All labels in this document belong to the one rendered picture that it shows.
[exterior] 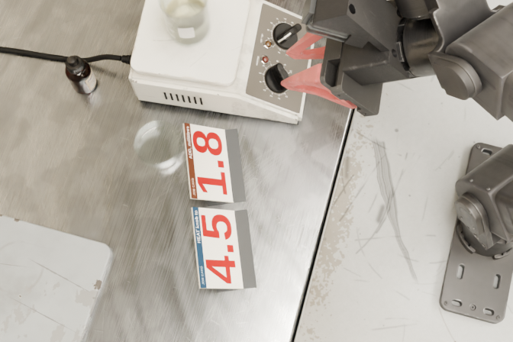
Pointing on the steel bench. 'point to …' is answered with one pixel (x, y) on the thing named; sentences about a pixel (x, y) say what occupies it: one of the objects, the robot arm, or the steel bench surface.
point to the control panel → (260, 91)
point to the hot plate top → (212, 43)
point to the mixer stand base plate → (47, 282)
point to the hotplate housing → (145, 88)
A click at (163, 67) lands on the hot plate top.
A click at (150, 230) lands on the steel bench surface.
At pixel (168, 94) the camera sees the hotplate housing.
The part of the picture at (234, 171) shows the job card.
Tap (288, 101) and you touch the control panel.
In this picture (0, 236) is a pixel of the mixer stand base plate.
